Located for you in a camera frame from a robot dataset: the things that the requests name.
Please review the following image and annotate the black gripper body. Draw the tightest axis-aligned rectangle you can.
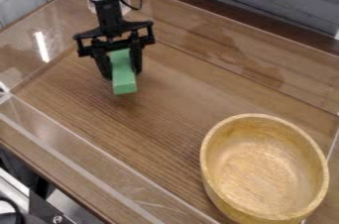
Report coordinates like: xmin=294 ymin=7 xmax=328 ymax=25
xmin=74 ymin=0 xmax=155 ymax=56

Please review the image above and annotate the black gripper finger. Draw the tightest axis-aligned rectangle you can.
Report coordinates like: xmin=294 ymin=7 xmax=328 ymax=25
xmin=93 ymin=49 xmax=111 ymax=79
xmin=130 ymin=41 xmax=143 ymax=74

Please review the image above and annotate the green rectangular block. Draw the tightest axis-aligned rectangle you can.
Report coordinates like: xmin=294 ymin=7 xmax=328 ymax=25
xmin=109 ymin=49 xmax=138 ymax=95

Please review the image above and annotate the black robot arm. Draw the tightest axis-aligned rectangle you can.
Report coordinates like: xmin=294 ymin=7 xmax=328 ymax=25
xmin=74 ymin=0 xmax=155 ymax=79

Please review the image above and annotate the light wooden bowl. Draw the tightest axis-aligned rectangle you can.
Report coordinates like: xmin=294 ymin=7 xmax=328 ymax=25
xmin=201 ymin=113 xmax=330 ymax=224

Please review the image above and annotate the clear acrylic corner bracket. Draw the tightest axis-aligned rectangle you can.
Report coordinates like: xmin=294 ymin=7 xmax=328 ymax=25
xmin=86 ymin=0 xmax=131 ymax=16

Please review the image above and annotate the clear acrylic front wall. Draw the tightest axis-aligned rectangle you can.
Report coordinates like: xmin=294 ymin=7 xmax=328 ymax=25
xmin=0 ymin=93 xmax=221 ymax=224

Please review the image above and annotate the black cable bottom left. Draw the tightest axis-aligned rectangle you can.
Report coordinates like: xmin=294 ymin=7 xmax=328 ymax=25
xmin=0 ymin=196 xmax=26 ymax=224

